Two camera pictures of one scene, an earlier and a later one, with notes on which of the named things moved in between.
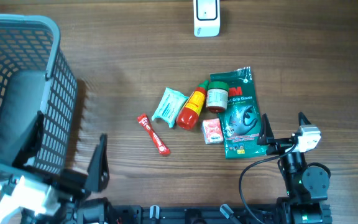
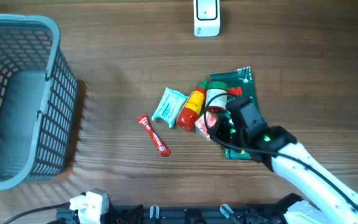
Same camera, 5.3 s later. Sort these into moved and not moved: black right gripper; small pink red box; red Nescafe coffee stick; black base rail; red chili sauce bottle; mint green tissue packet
Moved: black right gripper; small pink red box
Not moved: red Nescafe coffee stick; black base rail; red chili sauce bottle; mint green tissue packet
